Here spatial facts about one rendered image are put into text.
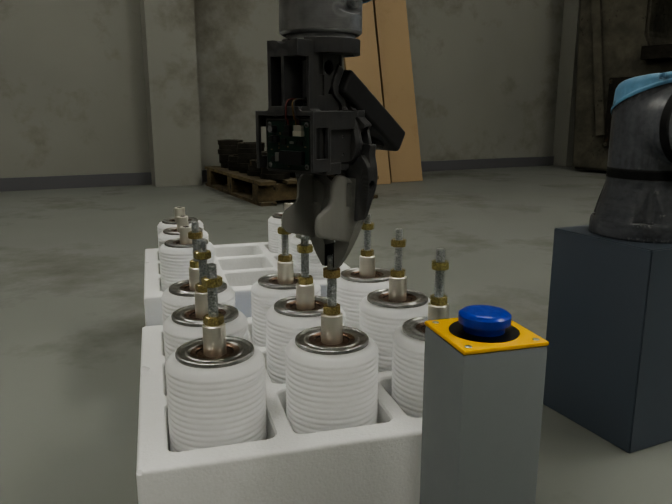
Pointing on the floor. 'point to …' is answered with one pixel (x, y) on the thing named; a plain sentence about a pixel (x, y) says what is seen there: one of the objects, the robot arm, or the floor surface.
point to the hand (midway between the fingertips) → (336, 252)
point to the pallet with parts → (250, 175)
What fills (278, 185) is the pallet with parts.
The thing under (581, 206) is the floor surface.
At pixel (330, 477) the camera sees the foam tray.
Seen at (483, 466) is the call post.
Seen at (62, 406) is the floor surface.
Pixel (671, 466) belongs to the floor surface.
